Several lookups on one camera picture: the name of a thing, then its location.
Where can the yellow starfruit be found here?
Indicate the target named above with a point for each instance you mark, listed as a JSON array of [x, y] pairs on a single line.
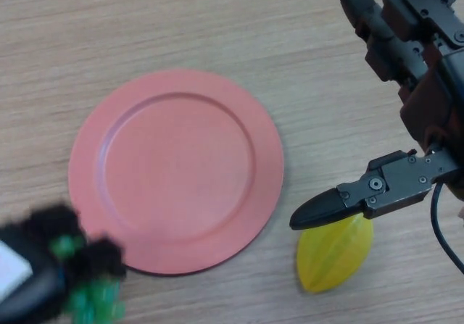
[[333, 258]]

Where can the pink round plate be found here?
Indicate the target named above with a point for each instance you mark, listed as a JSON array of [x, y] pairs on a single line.
[[175, 172]]

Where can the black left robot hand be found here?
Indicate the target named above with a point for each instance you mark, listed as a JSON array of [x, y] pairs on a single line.
[[21, 298]]

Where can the green grapes bunch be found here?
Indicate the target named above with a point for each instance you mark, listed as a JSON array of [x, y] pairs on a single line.
[[98, 298]]

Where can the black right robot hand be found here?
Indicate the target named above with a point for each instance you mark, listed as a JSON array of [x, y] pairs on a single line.
[[402, 179]]

